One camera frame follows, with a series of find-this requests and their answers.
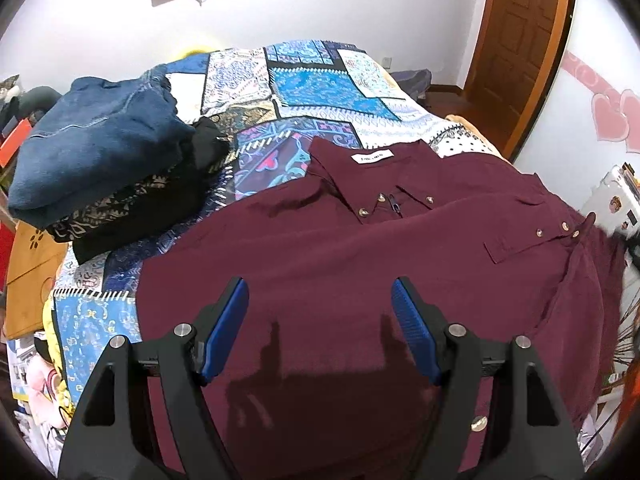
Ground wooden lap desk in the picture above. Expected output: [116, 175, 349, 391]
[4, 222, 67, 339]

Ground grey backpack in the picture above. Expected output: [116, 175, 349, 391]
[390, 68, 433, 101]

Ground white wardrobe sliding door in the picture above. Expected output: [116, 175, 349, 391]
[515, 0, 639, 208]

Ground grey green pillow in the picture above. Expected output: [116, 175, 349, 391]
[16, 86, 61, 124]

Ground brown wooden door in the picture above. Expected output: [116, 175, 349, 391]
[463, 0, 574, 159]

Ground orange box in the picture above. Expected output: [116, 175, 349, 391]
[0, 118, 32, 168]

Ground wall power socket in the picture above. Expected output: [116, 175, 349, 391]
[381, 56, 392, 70]

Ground maroon button shirt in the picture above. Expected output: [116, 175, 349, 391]
[136, 139, 625, 479]

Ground blue patchwork bedspread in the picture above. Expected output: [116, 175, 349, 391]
[43, 40, 494, 410]

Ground folded blue denim jeans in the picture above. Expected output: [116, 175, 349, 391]
[8, 65, 194, 229]

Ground black patterned folded garment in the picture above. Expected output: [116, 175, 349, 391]
[47, 117, 231, 263]

